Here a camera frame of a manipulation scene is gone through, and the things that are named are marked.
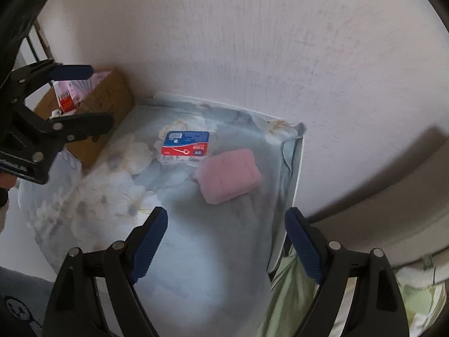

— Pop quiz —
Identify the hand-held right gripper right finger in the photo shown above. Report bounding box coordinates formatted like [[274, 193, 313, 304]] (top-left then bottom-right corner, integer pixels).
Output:
[[284, 207, 410, 337]]

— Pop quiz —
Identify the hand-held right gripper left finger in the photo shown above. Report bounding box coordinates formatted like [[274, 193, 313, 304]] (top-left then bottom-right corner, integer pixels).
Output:
[[41, 206, 168, 337]]

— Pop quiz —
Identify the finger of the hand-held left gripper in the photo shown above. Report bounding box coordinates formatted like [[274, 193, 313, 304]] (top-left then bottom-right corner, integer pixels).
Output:
[[33, 112, 115, 145], [10, 60, 95, 94]]

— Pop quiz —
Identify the red white packet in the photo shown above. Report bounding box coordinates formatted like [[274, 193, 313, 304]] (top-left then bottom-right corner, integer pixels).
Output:
[[53, 81, 76, 115]]

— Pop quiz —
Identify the brown cardboard box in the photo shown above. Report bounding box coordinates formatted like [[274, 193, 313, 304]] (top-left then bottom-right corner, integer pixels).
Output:
[[33, 67, 136, 170]]

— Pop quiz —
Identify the blue red labelled plastic box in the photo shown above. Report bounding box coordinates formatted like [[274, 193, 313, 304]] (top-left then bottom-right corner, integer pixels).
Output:
[[156, 121, 215, 165]]

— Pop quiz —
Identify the pink towel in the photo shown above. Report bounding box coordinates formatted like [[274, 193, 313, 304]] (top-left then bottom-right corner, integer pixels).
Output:
[[194, 148, 263, 205]]

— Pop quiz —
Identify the person's left hand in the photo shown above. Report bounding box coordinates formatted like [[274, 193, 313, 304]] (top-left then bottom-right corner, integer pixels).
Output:
[[0, 173, 17, 191]]

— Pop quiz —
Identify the pink teal striped paper lining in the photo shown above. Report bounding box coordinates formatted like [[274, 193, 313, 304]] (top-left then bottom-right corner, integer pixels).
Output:
[[52, 70, 113, 111]]

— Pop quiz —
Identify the green floral bedding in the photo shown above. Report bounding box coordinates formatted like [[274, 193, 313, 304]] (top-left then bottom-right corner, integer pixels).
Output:
[[256, 246, 449, 337]]

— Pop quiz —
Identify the dark rug with smiley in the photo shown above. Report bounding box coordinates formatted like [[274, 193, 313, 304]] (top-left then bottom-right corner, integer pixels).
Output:
[[0, 267, 57, 337]]

